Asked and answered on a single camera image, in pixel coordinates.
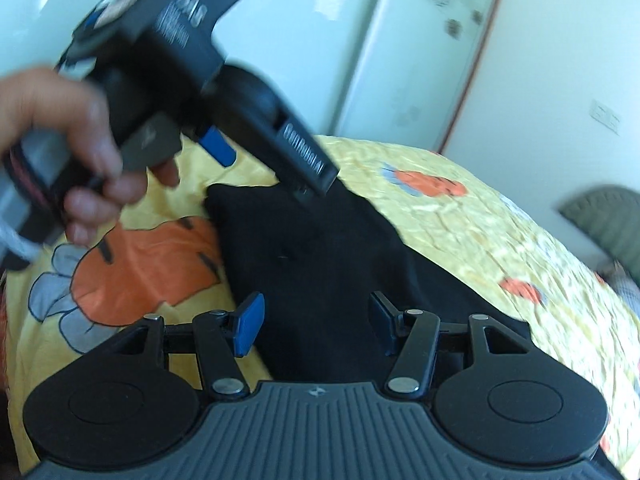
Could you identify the black pants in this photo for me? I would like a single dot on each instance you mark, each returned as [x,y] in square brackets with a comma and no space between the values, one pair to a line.
[310,270]

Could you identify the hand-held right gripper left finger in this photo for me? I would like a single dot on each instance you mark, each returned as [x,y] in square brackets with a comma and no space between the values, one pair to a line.
[250,322]

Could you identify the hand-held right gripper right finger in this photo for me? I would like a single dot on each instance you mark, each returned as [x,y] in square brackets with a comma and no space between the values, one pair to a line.
[382,320]

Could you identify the white wardrobe with flower decals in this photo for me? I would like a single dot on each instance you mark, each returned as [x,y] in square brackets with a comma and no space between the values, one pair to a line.
[325,35]

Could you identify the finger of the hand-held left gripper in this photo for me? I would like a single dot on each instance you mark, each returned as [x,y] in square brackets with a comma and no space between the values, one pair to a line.
[306,195]
[217,146]

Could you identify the person's left hand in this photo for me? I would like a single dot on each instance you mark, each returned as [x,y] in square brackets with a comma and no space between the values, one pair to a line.
[55,105]

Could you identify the white wall socket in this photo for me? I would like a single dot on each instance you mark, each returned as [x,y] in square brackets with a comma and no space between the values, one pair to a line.
[605,116]

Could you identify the grey floral pillow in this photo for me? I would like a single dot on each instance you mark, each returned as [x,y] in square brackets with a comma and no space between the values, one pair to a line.
[625,285]

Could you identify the yellow printed bedsheet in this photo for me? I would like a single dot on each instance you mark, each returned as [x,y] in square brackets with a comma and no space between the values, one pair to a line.
[450,230]

